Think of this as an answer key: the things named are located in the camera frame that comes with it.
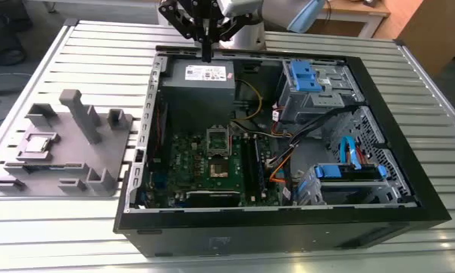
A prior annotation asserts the grey cable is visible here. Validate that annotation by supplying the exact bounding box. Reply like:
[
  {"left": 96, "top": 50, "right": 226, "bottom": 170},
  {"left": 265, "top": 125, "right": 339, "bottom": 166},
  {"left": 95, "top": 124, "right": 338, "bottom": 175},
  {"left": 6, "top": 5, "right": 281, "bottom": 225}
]
[{"left": 0, "top": 72, "right": 34, "bottom": 100}]

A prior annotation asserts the blue plastic disk carrier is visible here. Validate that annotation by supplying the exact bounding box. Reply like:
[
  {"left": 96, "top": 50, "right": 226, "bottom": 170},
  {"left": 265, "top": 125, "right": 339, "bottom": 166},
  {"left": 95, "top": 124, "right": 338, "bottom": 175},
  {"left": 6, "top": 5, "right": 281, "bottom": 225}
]
[{"left": 290, "top": 60, "right": 325, "bottom": 93}]

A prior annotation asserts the hard disk in blue carrier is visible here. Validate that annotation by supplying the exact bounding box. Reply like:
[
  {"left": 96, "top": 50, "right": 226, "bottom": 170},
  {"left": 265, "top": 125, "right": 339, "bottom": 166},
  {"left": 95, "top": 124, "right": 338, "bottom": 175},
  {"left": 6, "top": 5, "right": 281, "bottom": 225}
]
[{"left": 313, "top": 162, "right": 389, "bottom": 183}]

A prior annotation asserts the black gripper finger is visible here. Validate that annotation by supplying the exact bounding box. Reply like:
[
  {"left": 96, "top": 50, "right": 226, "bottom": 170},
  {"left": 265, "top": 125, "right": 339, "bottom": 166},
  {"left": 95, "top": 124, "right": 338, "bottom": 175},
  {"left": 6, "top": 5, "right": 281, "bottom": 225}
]
[
  {"left": 158, "top": 0, "right": 211, "bottom": 63},
  {"left": 209, "top": 0, "right": 254, "bottom": 63}
]

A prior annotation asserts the wooden desk white frame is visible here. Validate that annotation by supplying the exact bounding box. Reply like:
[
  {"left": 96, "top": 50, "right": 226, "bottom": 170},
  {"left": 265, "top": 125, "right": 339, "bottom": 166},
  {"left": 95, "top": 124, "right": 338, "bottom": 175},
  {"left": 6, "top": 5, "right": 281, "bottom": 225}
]
[{"left": 305, "top": 0, "right": 393, "bottom": 39}]

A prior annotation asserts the green motherboard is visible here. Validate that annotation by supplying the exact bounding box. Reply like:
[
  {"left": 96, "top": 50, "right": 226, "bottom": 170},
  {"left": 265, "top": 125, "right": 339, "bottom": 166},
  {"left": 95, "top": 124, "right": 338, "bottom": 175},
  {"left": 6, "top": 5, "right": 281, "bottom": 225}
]
[{"left": 147, "top": 125, "right": 286, "bottom": 208}]

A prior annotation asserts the grey wire bundle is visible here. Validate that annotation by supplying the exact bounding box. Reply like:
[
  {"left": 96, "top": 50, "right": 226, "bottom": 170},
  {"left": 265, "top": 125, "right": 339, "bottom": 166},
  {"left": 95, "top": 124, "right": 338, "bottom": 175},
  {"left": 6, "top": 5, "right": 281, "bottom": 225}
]
[{"left": 230, "top": 121, "right": 294, "bottom": 139}]

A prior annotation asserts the silver CPU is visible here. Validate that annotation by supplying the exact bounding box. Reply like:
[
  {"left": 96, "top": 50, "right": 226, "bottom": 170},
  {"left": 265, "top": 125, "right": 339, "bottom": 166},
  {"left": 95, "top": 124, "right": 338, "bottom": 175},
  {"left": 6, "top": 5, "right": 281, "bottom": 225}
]
[{"left": 26, "top": 133, "right": 56, "bottom": 154}]

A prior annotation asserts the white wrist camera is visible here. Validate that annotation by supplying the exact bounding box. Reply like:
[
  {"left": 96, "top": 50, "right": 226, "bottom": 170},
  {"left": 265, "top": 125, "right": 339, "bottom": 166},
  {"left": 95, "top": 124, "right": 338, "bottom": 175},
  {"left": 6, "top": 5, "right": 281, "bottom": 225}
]
[{"left": 219, "top": 0, "right": 261, "bottom": 18}]

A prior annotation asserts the grey parts rack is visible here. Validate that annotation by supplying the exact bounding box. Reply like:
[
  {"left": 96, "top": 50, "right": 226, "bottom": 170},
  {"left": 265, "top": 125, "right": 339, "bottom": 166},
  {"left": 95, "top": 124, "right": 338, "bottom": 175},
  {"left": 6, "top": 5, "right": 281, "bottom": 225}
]
[{"left": 0, "top": 89, "right": 135, "bottom": 197}]

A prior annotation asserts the black sleeved cable bundle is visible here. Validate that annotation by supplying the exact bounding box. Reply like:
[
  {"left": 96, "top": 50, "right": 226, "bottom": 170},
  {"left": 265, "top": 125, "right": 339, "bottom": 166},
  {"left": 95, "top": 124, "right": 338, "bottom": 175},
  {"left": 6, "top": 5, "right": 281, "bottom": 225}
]
[{"left": 265, "top": 104, "right": 365, "bottom": 171}]

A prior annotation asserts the orange wire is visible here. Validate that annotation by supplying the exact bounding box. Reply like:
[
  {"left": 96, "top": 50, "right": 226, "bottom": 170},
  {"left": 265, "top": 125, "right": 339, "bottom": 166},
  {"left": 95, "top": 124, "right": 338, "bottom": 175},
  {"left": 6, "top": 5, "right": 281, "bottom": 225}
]
[{"left": 269, "top": 155, "right": 291, "bottom": 183}]

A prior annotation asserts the wooden cabinet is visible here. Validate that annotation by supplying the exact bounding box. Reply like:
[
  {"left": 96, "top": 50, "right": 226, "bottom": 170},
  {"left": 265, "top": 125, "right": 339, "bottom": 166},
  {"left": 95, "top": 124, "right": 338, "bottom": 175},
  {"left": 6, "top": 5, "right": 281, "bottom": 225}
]
[{"left": 397, "top": 0, "right": 455, "bottom": 78}]

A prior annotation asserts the metal socket cover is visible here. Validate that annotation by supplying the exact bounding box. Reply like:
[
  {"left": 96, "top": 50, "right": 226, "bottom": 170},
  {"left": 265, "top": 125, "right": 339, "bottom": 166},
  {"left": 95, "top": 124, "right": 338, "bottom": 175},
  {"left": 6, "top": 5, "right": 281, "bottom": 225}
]
[{"left": 206, "top": 124, "right": 231, "bottom": 157}]

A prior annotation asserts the grey power supply unit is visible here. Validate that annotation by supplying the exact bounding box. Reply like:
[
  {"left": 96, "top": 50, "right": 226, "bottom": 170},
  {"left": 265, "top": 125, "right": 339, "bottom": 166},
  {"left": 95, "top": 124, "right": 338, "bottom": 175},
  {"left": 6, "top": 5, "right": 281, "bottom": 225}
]
[{"left": 159, "top": 59, "right": 237, "bottom": 129}]

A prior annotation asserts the CPU socket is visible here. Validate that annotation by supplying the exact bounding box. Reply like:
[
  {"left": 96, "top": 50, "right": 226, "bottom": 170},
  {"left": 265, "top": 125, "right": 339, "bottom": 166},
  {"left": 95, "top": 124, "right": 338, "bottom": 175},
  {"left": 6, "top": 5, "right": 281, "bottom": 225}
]
[{"left": 207, "top": 161, "right": 233, "bottom": 179}]

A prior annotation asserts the yellow wire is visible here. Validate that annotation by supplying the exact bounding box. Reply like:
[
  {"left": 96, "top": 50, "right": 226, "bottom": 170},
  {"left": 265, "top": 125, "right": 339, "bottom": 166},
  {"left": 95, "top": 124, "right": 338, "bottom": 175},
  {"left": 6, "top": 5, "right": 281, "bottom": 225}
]
[{"left": 230, "top": 78, "right": 265, "bottom": 123}]

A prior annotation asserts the black PC case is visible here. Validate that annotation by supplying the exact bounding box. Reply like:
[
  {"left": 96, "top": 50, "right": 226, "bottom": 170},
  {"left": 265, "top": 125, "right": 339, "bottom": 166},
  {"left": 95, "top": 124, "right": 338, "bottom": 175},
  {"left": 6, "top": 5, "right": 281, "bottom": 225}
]
[{"left": 112, "top": 45, "right": 453, "bottom": 258}]

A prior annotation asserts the red flat wire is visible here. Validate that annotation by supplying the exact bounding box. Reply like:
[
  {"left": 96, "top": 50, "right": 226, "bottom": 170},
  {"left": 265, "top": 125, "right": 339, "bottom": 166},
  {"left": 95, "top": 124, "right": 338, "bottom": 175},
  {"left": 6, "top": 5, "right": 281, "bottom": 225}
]
[{"left": 351, "top": 146, "right": 370, "bottom": 167}]

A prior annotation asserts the metal disk bay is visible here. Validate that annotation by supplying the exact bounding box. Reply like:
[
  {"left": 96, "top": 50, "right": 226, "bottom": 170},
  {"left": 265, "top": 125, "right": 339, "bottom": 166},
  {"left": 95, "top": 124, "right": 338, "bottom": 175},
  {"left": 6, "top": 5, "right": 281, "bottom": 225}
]
[{"left": 293, "top": 163, "right": 417, "bottom": 207}]

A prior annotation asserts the thin red wire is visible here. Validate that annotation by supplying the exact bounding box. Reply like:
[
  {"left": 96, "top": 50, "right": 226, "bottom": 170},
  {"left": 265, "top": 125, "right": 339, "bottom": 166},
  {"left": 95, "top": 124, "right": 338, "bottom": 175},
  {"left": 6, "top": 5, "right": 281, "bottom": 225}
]
[{"left": 155, "top": 104, "right": 164, "bottom": 150}]

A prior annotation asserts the metal drive cage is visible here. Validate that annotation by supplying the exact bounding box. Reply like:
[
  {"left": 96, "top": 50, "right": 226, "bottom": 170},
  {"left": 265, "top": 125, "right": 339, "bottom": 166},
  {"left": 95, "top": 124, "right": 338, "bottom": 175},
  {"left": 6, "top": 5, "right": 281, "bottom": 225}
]
[{"left": 277, "top": 59, "right": 367, "bottom": 126}]

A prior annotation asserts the blue flat wire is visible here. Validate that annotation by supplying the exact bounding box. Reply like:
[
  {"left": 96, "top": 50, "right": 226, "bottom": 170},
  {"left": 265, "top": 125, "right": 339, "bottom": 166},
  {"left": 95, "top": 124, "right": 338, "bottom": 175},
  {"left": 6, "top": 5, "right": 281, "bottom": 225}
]
[{"left": 341, "top": 135, "right": 366, "bottom": 171}]

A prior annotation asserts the black graphics card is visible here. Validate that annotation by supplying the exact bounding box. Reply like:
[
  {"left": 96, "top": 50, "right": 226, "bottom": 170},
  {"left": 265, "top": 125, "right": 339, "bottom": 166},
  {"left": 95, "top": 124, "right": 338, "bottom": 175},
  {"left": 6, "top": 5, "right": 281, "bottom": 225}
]
[{"left": 185, "top": 189, "right": 242, "bottom": 208}]

